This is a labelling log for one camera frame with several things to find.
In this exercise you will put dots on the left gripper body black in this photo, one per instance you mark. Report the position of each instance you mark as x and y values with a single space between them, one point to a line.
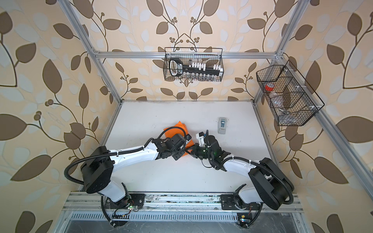
177 153

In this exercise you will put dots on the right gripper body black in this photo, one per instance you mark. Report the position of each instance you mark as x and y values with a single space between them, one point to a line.
201 152

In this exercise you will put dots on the orange wrapping paper sheet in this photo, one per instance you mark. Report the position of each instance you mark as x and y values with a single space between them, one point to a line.
170 133

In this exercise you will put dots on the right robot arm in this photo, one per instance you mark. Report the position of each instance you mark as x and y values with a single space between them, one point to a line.
270 186

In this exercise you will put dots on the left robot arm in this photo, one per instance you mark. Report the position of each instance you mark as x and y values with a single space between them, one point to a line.
98 170

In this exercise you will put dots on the white tape dispenser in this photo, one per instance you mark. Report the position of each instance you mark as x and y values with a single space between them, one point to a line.
222 125

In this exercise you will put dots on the black tool set in basket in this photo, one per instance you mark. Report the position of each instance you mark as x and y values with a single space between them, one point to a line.
193 70

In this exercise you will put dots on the red capped item in basket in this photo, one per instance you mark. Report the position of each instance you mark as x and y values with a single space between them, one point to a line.
269 87

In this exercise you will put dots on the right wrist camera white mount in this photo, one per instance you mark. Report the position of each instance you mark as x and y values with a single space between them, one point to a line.
201 139

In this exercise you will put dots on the black wire basket centre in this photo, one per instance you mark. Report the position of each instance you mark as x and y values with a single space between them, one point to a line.
208 55

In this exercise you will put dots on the black wire basket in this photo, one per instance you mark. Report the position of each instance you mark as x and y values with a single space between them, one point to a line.
294 101
208 55

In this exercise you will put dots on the black wire basket right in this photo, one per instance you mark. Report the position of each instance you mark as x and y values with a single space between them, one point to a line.
294 101

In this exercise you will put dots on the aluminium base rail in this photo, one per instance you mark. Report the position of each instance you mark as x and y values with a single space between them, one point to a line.
175 207

